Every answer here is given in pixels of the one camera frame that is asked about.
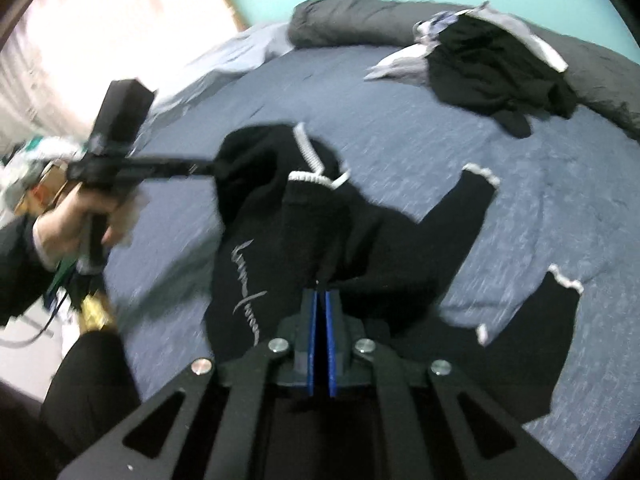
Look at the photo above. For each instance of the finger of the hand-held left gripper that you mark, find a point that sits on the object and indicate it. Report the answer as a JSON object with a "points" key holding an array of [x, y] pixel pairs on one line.
{"points": [[170, 167]]}

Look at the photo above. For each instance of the blue striped garment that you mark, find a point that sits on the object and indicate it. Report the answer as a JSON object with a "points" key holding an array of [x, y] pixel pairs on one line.
{"points": [[432, 25]]}

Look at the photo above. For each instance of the person's left hand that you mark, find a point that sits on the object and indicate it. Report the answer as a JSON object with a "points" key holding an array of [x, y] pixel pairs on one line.
{"points": [[120, 220]]}

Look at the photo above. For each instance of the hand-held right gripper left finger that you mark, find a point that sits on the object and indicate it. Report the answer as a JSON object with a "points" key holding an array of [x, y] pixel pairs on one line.
{"points": [[312, 340]]}

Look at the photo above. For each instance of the grey garment with white stripe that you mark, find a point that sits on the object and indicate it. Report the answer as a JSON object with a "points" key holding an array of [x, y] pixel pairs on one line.
{"points": [[540, 45]]}

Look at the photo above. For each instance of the light grey blanket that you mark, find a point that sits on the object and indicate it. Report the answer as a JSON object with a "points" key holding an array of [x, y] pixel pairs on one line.
{"points": [[225, 55]]}

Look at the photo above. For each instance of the blue patterned bed sheet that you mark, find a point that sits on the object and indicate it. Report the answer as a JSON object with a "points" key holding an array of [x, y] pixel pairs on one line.
{"points": [[400, 125]]}

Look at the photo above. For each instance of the person's black trouser leg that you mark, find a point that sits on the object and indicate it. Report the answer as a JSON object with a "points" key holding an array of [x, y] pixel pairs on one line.
{"points": [[90, 395]]}

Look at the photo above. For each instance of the light grey garment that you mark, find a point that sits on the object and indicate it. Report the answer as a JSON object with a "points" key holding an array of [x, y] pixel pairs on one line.
{"points": [[400, 62]]}

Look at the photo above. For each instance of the person's left forearm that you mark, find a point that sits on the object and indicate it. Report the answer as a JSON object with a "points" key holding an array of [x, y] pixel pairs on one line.
{"points": [[20, 270]]}

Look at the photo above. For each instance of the black sweater with white trim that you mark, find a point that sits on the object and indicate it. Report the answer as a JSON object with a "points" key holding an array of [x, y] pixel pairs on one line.
{"points": [[375, 240]]}

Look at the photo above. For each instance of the dark grey rolled duvet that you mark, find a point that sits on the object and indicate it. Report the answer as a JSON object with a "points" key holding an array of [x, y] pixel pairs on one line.
{"points": [[340, 20]]}

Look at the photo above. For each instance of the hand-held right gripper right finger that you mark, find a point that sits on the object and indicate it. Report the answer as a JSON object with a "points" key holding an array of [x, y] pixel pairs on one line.
{"points": [[331, 340]]}

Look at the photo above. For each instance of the black garment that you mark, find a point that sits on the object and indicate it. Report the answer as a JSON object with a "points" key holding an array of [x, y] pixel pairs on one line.
{"points": [[490, 70]]}

